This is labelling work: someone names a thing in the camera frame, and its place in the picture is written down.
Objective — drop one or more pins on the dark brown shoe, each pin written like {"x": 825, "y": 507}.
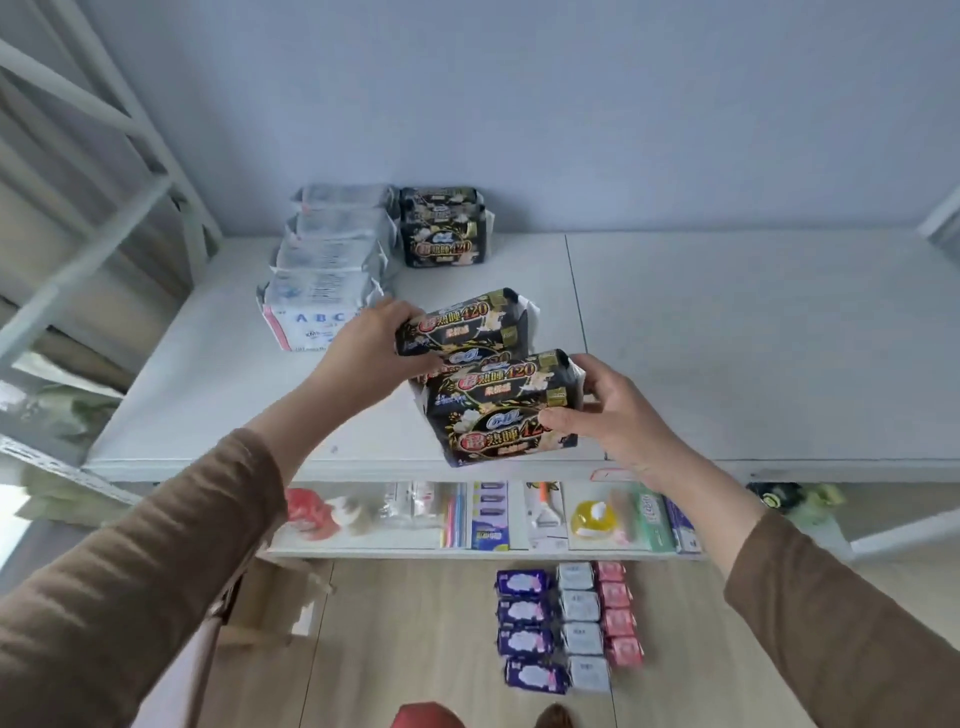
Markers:
{"x": 555, "y": 718}

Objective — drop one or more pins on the person's right thumb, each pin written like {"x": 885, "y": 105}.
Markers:
{"x": 568, "y": 418}

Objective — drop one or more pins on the white metal rack frame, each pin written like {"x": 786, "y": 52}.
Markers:
{"x": 90, "y": 225}

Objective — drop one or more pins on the pack of coloured sticks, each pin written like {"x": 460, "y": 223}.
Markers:
{"x": 453, "y": 517}

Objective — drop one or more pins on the yellow item in clear pack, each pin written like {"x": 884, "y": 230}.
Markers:
{"x": 594, "y": 520}

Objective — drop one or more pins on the person's left thumb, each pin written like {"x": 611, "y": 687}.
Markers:
{"x": 421, "y": 364}

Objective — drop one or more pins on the light green packet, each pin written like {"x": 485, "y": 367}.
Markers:
{"x": 823, "y": 496}

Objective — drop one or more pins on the brown cardboard box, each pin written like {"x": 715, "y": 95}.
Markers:
{"x": 270, "y": 600}

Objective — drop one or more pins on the pale pink pack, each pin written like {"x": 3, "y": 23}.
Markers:
{"x": 624, "y": 517}

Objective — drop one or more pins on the blue white box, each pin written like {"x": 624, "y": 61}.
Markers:
{"x": 682, "y": 529}

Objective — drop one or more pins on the person's right hand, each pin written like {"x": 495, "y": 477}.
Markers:
{"x": 626, "y": 427}

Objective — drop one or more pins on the black floral pad packet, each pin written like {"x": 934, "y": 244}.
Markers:
{"x": 439, "y": 199}
{"x": 442, "y": 246}
{"x": 469, "y": 322}
{"x": 502, "y": 409}

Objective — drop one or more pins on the red white shelf label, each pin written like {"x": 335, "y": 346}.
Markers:
{"x": 611, "y": 475}

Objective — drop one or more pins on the green box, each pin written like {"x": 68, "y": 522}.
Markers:
{"x": 651, "y": 519}

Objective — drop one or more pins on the black green packet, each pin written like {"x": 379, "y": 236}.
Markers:
{"x": 772, "y": 496}

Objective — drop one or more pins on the red plastic packet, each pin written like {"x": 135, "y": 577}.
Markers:
{"x": 309, "y": 514}

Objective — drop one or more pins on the blue white card pack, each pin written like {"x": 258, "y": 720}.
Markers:
{"x": 490, "y": 517}

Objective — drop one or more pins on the clear plastic packet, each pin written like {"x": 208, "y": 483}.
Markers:
{"x": 409, "y": 502}

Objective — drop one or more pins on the beige soft item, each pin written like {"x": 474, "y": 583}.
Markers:
{"x": 354, "y": 516}

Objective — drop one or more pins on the pink pad packet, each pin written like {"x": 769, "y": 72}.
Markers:
{"x": 616, "y": 595}
{"x": 620, "y": 622}
{"x": 611, "y": 571}
{"x": 625, "y": 652}

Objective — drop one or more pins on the person's left forearm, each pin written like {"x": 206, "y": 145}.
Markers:
{"x": 150, "y": 570}

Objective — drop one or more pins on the red shoe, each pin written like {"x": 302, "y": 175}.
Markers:
{"x": 427, "y": 716}

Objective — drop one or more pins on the purple pad packet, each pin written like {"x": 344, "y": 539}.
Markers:
{"x": 525, "y": 611}
{"x": 523, "y": 583}
{"x": 536, "y": 675}
{"x": 526, "y": 641}

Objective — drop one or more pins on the green plastic wrapped bundle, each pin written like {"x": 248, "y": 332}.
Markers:
{"x": 60, "y": 405}

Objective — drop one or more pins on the person's left hand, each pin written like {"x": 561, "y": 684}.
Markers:
{"x": 356, "y": 367}

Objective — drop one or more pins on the grey white pad packet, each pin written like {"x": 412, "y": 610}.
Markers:
{"x": 583, "y": 638}
{"x": 575, "y": 576}
{"x": 590, "y": 674}
{"x": 580, "y": 606}

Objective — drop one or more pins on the orange razor blister pack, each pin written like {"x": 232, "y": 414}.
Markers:
{"x": 546, "y": 517}

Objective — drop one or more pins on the white shelf unit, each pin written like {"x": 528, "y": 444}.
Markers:
{"x": 750, "y": 345}

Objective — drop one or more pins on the person's right forearm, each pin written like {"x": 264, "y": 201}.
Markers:
{"x": 825, "y": 615}

